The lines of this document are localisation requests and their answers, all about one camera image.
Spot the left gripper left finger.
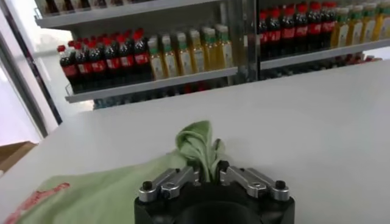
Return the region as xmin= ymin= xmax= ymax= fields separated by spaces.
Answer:
xmin=138 ymin=166 xmax=202 ymax=204

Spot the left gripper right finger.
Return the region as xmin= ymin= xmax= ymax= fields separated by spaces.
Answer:
xmin=216 ymin=160 xmax=291 ymax=203

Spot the green polo shirt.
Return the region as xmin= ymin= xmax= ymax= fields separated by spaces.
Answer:
xmin=2 ymin=120 xmax=226 ymax=224

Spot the grey metal shelf unit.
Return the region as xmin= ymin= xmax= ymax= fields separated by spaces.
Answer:
xmin=34 ymin=0 xmax=254 ymax=107
xmin=246 ymin=0 xmax=390 ymax=82

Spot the cola bottle red cap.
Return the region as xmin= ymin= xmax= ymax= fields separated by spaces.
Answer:
xmin=321 ymin=2 xmax=336 ymax=49
xmin=57 ymin=44 xmax=79 ymax=92
xmin=294 ymin=4 xmax=309 ymax=55
xmin=132 ymin=30 xmax=152 ymax=82
xmin=117 ymin=35 xmax=136 ymax=83
xmin=268 ymin=8 xmax=283 ymax=58
xmin=73 ymin=42 xmax=93 ymax=91
xmin=280 ymin=6 xmax=296 ymax=57
xmin=258 ymin=10 xmax=271 ymax=60
xmin=307 ymin=2 xmax=323 ymax=52
xmin=102 ymin=38 xmax=121 ymax=86
xmin=88 ymin=41 xmax=107 ymax=89

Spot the brown cardboard box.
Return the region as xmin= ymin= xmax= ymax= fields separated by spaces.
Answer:
xmin=0 ymin=140 xmax=39 ymax=174

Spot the black window frame pole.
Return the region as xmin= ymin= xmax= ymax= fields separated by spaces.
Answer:
xmin=0 ymin=0 xmax=64 ymax=125

